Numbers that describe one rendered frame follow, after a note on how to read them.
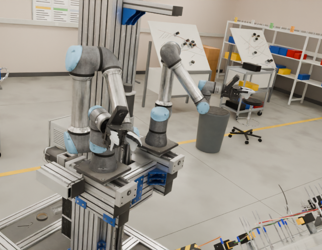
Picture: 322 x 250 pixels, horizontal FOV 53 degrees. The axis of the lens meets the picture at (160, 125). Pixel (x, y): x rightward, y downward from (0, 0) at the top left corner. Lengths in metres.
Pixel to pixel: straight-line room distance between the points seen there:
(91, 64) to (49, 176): 0.70
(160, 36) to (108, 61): 4.76
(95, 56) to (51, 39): 6.70
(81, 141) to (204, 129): 3.34
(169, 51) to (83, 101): 0.66
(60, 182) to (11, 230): 1.17
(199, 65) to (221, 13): 4.61
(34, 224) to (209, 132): 2.81
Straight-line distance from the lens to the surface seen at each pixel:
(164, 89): 2.15
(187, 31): 6.79
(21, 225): 2.97
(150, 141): 2.11
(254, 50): 8.11
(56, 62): 8.36
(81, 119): 1.62
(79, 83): 1.56
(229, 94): 2.16
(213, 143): 4.89
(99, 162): 1.74
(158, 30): 6.36
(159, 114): 2.05
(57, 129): 2.17
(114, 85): 1.52
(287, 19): 10.15
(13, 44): 8.04
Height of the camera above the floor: 2.05
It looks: 21 degrees down
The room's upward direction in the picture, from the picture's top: 8 degrees clockwise
